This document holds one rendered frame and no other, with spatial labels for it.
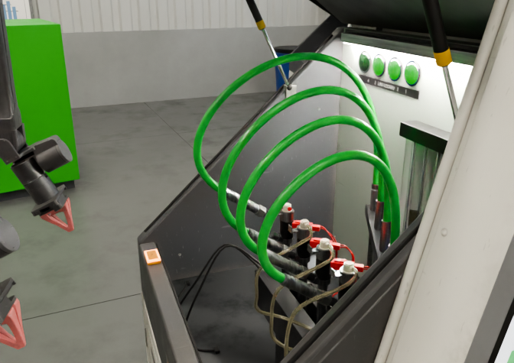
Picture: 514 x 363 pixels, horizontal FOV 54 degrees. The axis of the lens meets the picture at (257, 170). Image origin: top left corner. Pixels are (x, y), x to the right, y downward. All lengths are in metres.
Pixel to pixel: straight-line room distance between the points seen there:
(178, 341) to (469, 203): 0.57
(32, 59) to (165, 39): 3.65
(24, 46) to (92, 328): 2.22
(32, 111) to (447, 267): 3.76
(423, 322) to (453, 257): 0.09
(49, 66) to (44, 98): 0.24
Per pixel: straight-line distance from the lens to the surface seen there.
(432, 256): 0.66
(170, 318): 1.02
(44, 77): 4.14
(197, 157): 0.89
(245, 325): 1.18
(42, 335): 2.71
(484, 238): 0.61
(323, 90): 0.86
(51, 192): 1.27
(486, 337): 0.61
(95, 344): 2.57
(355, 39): 1.21
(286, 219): 0.99
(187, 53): 7.61
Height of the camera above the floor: 1.54
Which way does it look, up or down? 20 degrees down
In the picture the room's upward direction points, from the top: straight up
